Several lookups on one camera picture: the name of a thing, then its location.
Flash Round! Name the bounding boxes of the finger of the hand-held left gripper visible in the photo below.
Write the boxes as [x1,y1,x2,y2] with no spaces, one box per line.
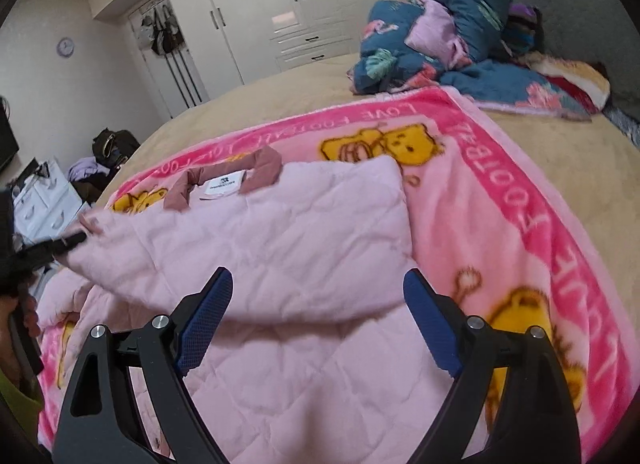
[15,232,87,266]

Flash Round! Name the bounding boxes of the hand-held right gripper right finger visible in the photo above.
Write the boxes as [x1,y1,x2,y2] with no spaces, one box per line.
[402,268,583,464]

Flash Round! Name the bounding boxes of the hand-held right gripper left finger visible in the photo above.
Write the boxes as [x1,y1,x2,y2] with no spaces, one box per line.
[52,266,234,464]

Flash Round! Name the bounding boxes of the pink quilted jacket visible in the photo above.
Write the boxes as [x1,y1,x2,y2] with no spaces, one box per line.
[37,149,471,464]

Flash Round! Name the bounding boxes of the person's left hand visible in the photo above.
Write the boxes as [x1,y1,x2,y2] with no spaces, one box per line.
[0,290,43,385]

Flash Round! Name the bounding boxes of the white drawer cabinet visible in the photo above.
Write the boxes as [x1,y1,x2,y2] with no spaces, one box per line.
[11,159,93,245]

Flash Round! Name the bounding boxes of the black folding stand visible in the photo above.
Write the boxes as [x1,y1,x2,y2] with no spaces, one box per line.
[9,158,52,191]

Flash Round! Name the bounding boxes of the black television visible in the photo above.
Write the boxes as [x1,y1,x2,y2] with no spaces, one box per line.
[0,104,20,175]

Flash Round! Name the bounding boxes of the black duffel bag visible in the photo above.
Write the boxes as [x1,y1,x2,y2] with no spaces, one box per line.
[91,129,141,170]

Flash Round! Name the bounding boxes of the pink printed blanket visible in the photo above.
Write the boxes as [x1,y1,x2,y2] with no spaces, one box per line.
[37,85,640,464]

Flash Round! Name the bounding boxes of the bed with beige sheet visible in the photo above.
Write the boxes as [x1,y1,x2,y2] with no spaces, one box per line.
[95,51,640,325]

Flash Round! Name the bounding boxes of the black hanging bag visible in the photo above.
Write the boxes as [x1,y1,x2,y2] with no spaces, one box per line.
[150,8,183,56]

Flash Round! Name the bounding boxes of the patterned pillow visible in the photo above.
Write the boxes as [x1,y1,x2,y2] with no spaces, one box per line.
[602,106,640,150]

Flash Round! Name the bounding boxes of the red yellow white blanket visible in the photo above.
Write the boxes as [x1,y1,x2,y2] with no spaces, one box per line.
[525,51,612,115]

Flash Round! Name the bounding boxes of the blue floral duvet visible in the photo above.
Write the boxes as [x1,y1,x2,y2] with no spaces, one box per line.
[347,0,593,122]

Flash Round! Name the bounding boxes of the white wardrobe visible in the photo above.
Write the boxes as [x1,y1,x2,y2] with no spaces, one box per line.
[87,0,416,120]

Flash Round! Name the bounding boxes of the purple striped cloth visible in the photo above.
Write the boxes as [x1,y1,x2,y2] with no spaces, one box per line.
[500,3,546,57]

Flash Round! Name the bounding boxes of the grey quilted headboard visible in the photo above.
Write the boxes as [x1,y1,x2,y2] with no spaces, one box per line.
[460,0,640,115]

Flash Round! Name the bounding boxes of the black hanging straps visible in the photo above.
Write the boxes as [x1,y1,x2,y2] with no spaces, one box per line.
[166,49,209,108]

